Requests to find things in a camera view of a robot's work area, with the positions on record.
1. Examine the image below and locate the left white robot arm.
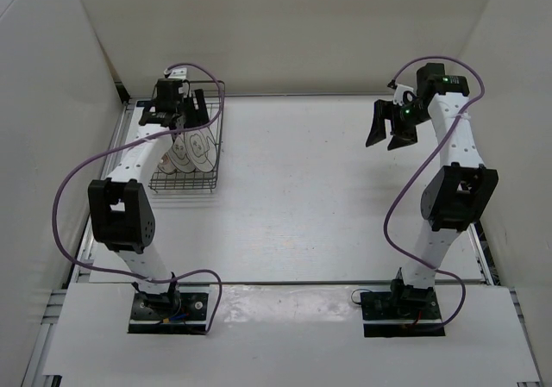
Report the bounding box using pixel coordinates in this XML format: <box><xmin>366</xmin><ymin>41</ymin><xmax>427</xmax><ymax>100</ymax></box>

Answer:
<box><xmin>88</xmin><ymin>78</ymin><xmax>197</xmax><ymax>318</ymax></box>

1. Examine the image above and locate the orange patterned plate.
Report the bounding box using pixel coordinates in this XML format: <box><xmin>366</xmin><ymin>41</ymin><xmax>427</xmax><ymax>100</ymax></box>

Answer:
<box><xmin>158</xmin><ymin>153</ymin><xmax>177</xmax><ymax>175</ymax></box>

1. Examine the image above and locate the green-rimmed white plate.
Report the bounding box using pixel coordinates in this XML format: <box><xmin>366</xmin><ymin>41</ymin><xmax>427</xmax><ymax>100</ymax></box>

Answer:
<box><xmin>184</xmin><ymin>128</ymin><xmax>217</xmax><ymax>172</ymax></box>
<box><xmin>167</xmin><ymin>135</ymin><xmax>196</xmax><ymax>173</ymax></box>

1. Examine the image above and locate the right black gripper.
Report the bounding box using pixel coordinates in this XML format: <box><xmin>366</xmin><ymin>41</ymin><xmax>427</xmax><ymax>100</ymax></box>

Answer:
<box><xmin>365</xmin><ymin>100</ymin><xmax>431</xmax><ymax>152</ymax></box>

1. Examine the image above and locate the blue corner label left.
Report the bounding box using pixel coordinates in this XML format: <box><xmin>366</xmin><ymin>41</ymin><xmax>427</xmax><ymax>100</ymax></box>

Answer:
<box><xmin>135</xmin><ymin>99</ymin><xmax>151</xmax><ymax>108</ymax></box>

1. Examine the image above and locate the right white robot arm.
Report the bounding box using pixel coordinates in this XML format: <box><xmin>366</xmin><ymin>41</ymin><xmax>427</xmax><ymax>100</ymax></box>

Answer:
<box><xmin>366</xmin><ymin>57</ymin><xmax>499</xmax><ymax>318</ymax></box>

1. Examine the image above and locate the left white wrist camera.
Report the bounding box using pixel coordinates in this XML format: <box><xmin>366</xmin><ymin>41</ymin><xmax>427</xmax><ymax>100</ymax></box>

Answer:
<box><xmin>163</xmin><ymin>66</ymin><xmax>188</xmax><ymax>80</ymax></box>

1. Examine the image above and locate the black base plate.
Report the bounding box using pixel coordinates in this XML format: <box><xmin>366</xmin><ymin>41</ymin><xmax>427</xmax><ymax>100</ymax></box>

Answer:
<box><xmin>128</xmin><ymin>292</ymin><xmax>209</xmax><ymax>335</ymax></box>
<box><xmin>360</xmin><ymin>291</ymin><xmax>446</xmax><ymax>338</ymax></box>

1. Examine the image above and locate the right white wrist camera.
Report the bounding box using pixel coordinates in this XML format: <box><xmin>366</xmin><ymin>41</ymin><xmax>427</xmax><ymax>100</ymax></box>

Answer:
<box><xmin>392</xmin><ymin>84</ymin><xmax>417</xmax><ymax>106</ymax></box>

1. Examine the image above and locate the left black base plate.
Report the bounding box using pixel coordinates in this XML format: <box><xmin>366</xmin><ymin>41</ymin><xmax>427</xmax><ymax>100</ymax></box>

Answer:
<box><xmin>128</xmin><ymin>292</ymin><xmax>209</xmax><ymax>335</ymax></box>

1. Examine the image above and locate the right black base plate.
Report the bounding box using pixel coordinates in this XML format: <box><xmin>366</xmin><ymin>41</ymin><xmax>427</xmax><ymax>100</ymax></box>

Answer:
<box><xmin>360</xmin><ymin>291</ymin><xmax>446</xmax><ymax>338</ymax></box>

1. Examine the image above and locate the wire dish rack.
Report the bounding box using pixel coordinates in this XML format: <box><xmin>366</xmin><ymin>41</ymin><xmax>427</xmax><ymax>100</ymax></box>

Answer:
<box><xmin>149</xmin><ymin>79</ymin><xmax>225</xmax><ymax>192</ymax></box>

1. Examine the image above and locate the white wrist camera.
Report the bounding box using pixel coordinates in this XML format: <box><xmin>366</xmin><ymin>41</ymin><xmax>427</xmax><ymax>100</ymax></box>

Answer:
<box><xmin>163</xmin><ymin>66</ymin><xmax>188</xmax><ymax>80</ymax></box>
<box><xmin>392</xmin><ymin>84</ymin><xmax>417</xmax><ymax>106</ymax></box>

